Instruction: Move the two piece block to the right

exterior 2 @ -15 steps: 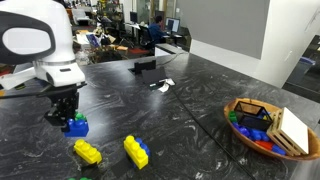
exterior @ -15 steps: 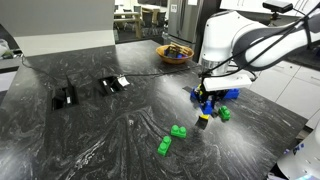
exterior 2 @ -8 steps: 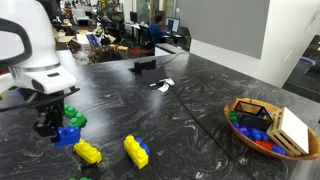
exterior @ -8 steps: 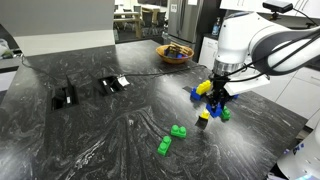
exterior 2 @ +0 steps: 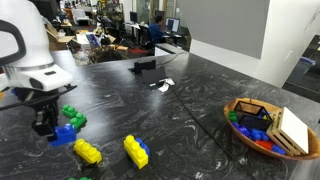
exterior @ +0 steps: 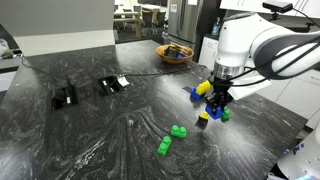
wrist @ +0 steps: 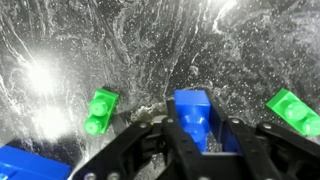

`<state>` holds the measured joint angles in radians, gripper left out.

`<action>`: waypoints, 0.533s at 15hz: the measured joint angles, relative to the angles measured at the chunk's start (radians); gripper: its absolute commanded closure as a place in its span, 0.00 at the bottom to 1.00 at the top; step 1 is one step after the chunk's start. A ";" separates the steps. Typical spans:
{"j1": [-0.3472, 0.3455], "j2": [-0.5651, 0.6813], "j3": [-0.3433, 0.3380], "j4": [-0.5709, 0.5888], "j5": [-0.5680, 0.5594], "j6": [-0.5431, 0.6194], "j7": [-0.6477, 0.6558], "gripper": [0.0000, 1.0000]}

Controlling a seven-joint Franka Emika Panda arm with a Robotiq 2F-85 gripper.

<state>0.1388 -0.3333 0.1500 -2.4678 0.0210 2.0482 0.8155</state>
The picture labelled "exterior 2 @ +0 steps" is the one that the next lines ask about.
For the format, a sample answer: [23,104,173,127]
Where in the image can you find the computer monitor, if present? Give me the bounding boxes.
[165,17,181,34]

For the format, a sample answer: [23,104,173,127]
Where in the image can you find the black power cable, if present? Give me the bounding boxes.
[155,49,190,67]

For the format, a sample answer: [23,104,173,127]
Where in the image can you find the white paper tag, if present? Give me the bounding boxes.
[157,77,176,93]

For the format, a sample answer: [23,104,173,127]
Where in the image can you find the wooden bowl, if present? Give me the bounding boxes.
[223,97,320,161]

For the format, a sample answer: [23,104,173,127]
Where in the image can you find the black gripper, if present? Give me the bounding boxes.
[13,87,62,138]

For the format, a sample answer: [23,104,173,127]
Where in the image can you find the green block inside bowl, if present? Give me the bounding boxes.
[227,110,239,123]

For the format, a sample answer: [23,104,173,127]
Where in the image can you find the small blue toy block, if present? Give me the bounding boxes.
[48,123,78,147]

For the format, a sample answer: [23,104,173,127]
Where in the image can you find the open cardboard box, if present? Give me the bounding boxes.
[44,22,77,52]

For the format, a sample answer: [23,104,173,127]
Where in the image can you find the seated person in blue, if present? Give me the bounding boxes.
[147,14,165,46]

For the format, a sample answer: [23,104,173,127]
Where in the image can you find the black wire basket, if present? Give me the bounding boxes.
[232,100,274,132]

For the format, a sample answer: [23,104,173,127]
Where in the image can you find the blue blocks inside bowl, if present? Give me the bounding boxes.
[232,121,288,156]

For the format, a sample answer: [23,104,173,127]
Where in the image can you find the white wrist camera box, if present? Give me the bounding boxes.
[3,62,75,93]

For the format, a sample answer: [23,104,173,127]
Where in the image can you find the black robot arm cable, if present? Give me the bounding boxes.
[0,84,78,112]

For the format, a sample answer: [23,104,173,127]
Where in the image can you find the long yellow toy block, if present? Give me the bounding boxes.
[73,138,103,165]

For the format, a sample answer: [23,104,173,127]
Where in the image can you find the black office chair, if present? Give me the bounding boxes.
[137,25,155,48]

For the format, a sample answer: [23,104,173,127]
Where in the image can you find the white office desk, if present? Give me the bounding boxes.
[154,42,187,58]

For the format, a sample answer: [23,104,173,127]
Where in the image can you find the black table outlet box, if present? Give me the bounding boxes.
[127,59,157,76]

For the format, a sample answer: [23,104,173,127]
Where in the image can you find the red block inside bowl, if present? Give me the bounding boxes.
[254,139,277,151]

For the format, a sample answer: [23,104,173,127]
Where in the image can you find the long black table cable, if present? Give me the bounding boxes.
[165,85,258,180]

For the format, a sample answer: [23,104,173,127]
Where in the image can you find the small wooden crate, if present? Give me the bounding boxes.
[266,106,311,157]

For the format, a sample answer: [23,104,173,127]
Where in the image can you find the yellow on blue block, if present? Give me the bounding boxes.
[122,134,151,170]

